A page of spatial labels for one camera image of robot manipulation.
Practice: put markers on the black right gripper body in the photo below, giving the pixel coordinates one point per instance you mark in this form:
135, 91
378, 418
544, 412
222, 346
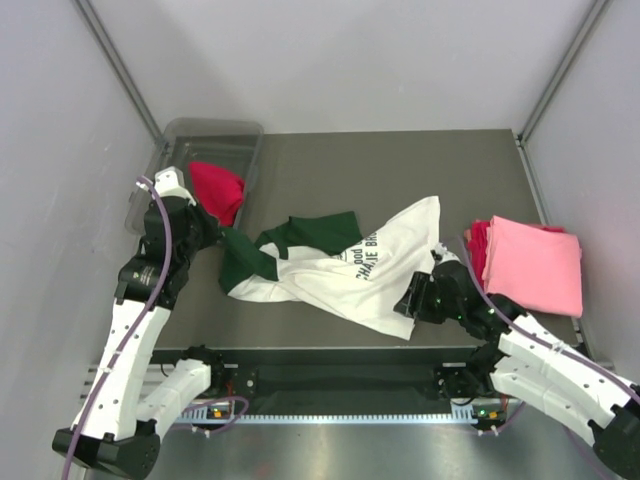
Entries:
432, 307

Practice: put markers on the pink t-shirt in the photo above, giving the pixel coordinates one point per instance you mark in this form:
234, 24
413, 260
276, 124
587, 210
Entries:
538, 269

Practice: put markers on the white and green t-shirt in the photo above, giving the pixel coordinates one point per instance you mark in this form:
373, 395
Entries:
328, 263

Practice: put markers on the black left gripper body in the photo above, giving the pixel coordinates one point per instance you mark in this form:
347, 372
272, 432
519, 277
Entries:
203, 233

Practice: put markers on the crimson red t-shirt in bin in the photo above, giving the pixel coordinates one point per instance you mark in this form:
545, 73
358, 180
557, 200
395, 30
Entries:
218, 190

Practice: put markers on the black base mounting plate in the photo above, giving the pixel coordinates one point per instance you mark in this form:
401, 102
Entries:
434, 373

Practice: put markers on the aluminium frame post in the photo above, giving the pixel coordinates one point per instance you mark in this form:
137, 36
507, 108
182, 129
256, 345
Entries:
586, 28
90, 16

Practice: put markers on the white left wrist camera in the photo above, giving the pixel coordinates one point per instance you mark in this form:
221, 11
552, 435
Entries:
168, 185

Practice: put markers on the clear grey plastic bin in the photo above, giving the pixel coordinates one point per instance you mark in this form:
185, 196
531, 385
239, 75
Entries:
233, 145

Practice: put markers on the right aluminium frame post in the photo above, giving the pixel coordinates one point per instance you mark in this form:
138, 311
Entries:
586, 28

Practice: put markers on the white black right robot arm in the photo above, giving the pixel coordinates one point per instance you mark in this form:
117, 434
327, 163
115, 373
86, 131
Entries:
521, 358

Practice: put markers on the left aluminium frame post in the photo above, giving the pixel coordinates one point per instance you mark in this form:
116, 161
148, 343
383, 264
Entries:
90, 16

